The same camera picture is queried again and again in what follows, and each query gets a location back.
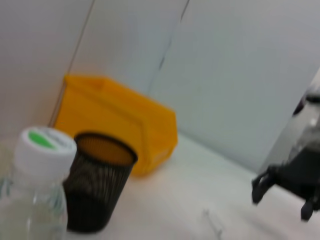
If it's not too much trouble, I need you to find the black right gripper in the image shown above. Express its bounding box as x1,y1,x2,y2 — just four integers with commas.
251,147,320,221

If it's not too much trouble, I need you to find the clear green-label water bottle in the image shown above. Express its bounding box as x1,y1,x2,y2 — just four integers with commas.
0,126,78,240

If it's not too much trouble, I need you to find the transparent plastic ruler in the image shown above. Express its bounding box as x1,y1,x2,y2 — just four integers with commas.
201,208,224,238

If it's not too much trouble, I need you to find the black mesh pen holder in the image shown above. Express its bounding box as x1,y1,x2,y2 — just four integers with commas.
62,132,139,234

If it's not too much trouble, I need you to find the yellow plastic bin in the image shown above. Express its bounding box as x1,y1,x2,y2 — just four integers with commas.
53,74,179,177

